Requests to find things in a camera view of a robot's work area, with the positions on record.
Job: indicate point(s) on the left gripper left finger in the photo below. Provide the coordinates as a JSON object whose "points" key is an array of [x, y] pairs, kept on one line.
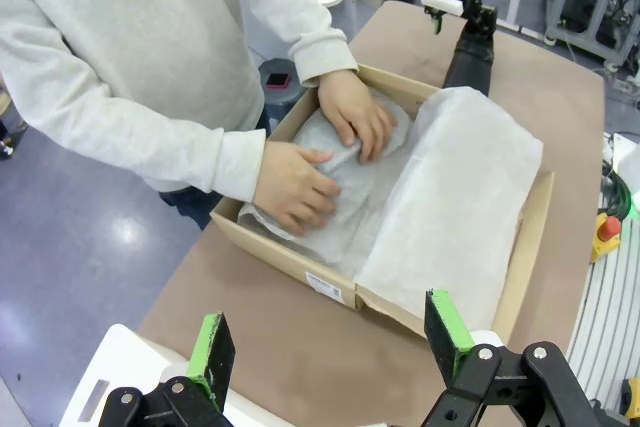
{"points": [[215, 362]]}

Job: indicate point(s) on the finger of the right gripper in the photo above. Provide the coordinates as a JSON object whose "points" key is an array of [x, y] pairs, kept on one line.
{"points": [[437, 24]]}

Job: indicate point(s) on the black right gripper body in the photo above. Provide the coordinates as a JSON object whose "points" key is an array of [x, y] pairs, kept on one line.
{"points": [[477, 2]]}

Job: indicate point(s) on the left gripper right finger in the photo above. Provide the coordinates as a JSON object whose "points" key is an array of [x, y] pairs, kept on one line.
{"points": [[445, 342]]}

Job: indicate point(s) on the white tissue paper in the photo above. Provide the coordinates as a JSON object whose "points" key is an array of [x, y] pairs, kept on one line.
{"points": [[450, 172]]}

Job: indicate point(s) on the person's right forearm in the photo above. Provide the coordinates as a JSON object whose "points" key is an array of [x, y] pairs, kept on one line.
{"points": [[190, 147]]}

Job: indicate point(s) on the person's left forearm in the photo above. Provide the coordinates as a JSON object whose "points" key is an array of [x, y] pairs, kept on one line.
{"points": [[310, 32]]}

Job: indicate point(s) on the brown cardboard shoe box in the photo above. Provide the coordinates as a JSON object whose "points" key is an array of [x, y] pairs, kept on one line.
{"points": [[280, 247]]}

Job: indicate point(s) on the person's left hand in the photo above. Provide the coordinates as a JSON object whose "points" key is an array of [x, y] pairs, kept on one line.
{"points": [[350, 107]]}

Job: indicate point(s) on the person's right hand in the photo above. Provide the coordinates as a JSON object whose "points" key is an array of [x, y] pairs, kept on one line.
{"points": [[285, 187]]}

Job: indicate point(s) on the pink smartphone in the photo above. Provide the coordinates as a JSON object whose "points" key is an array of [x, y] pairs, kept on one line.
{"points": [[278, 80]]}

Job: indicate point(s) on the dark round stool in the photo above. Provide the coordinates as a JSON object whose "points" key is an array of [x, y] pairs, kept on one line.
{"points": [[277, 107]]}

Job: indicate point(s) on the person in grey sweatshirt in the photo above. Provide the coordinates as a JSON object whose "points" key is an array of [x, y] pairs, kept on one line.
{"points": [[150, 22]]}

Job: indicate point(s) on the ribbed aluminium base plate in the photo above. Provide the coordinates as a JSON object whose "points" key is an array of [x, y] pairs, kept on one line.
{"points": [[615, 307]]}

